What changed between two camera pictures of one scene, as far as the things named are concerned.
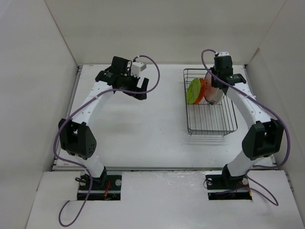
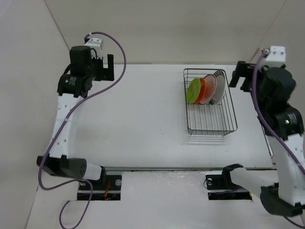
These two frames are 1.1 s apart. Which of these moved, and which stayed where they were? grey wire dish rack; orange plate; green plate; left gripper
Moved: left gripper
Stayed: green plate; grey wire dish rack; orange plate
